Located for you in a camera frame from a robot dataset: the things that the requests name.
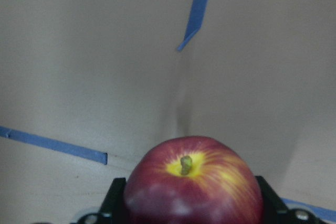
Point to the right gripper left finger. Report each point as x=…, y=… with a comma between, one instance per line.
x=112, y=208

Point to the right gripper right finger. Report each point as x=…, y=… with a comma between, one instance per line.
x=276, y=211

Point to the dark red apple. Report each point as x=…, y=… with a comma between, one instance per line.
x=192, y=179

